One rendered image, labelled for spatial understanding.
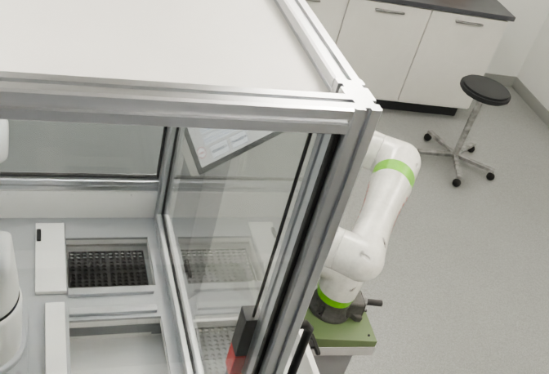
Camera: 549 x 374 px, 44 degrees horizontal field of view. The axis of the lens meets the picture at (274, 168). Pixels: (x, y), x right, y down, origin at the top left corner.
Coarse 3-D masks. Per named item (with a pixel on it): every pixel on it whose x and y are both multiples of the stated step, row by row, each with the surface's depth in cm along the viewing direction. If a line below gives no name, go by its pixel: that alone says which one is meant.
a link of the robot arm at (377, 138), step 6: (378, 132) 192; (372, 138) 189; (378, 138) 189; (372, 144) 188; (378, 144) 188; (372, 150) 188; (366, 156) 189; (372, 156) 188; (366, 162) 190; (372, 162) 189; (366, 168) 193
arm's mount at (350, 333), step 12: (312, 324) 215; (324, 324) 216; (336, 324) 218; (348, 324) 219; (360, 324) 221; (324, 336) 212; (336, 336) 213; (348, 336) 215; (360, 336) 217; (372, 336) 218
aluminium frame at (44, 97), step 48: (288, 0) 108; (336, 48) 98; (0, 96) 70; (48, 96) 72; (96, 96) 73; (144, 96) 75; (192, 96) 78; (240, 96) 80; (288, 96) 83; (336, 96) 86; (336, 144) 89; (336, 192) 92; (288, 288) 104; (288, 336) 110
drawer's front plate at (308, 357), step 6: (300, 330) 195; (300, 336) 193; (294, 348) 197; (306, 348) 190; (306, 354) 188; (312, 354) 188; (306, 360) 188; (312, 360) 187; (300, 366) 192; (306, 366) 188; (312, 366) 185; (300, 372) 192; (306, 372) 188; (312, 372) 184; (318, 372) 184
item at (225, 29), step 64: (0, 0) 91; (64, 0) 95; (128, 0) 100; (192, 0) 106; (256, 0) 112; (0, 64) 78; (64, 64) 81; (128, 64) 85; (192, 64) 89; (256, 64) 93
